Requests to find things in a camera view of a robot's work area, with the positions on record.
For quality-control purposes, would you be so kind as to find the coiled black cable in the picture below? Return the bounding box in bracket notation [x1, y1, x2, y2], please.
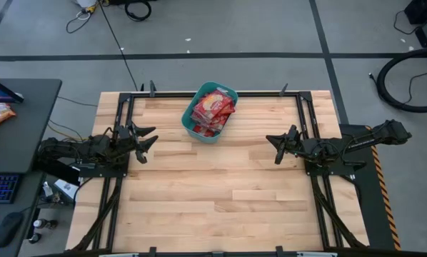
[124, 0, 153, 22]

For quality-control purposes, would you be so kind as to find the long black floor cable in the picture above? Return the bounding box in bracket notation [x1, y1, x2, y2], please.
[98, 0, 139, 92]

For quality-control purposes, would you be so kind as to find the backlit keyboard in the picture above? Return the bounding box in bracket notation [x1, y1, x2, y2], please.
[0, 173, 23, 205]

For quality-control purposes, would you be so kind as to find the black hazard-striped mat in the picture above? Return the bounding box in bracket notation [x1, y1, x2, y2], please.
[338, 124, 403, 251]

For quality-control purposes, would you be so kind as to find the small clear bottle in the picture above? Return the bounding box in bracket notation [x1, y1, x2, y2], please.
[41, 181, 54, 198]

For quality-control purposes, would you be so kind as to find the black hose hoop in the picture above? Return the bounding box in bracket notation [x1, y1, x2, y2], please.
[376, 47, 427, 114]

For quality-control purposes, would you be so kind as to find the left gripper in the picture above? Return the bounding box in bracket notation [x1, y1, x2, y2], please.
[113, 121, 159, 165]

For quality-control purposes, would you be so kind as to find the black box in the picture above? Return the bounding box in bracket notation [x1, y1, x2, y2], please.
[32, 156, 81, 186]

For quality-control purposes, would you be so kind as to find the white box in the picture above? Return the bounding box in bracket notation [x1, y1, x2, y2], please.
[53, 178, 80, 201]

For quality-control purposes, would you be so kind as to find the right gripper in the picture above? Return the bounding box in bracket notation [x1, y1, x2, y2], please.
[265, 133, 309, 166]

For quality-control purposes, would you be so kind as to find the black computer mouse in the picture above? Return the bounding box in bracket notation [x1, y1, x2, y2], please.
[0, 211, 25, 248]

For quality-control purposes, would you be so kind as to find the teal plastic basket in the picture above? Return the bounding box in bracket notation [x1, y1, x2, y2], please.
[181, 81, 239, 144]

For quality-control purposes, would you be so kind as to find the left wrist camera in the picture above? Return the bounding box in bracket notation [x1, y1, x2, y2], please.
[115, 124, 132, 140]

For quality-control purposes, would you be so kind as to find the black desk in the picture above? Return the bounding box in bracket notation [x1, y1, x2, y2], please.
[0, 78, 63, 257]

